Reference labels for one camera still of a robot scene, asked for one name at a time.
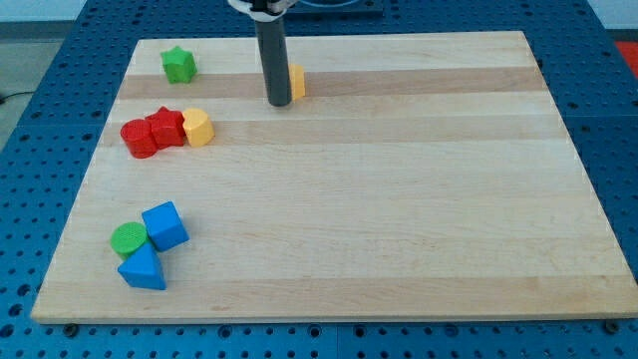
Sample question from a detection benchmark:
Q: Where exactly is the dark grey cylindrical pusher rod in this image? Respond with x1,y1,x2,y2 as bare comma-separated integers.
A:
255,17,292,107

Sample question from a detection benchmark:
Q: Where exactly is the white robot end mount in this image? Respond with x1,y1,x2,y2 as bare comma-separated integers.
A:
227,0,298,22

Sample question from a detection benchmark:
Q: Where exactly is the yellow hexagon block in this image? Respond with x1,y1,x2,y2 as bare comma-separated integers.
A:
289,64,306,101

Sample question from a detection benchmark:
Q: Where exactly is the green star block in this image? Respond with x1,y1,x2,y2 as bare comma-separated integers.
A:
160,46,197,84

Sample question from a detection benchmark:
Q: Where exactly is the yellow heart block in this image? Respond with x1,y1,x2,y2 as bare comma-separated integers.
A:
182,108,215,148

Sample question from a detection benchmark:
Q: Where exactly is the red star block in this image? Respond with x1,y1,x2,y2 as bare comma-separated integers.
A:
145,107,185,150

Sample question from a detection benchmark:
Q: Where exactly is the red cylinder block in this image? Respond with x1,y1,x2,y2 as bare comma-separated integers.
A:
120,119,159,159

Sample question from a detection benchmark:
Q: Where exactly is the wooden board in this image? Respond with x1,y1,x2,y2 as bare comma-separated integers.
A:
32,31,637,324

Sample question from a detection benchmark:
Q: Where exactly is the blue cube block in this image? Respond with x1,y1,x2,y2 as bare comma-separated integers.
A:
142,201,189,252

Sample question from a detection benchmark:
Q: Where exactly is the green cylinder block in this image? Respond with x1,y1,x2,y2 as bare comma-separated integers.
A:
110,221,149,260

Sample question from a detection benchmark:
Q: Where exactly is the blue triangle block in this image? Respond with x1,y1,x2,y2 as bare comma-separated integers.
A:
118,243,166,290

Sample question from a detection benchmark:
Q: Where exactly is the red object at edge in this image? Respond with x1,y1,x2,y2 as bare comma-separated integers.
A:
615,41,638,77

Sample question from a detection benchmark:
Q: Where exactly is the black cable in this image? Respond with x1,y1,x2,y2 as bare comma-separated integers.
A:
0,90,35,105

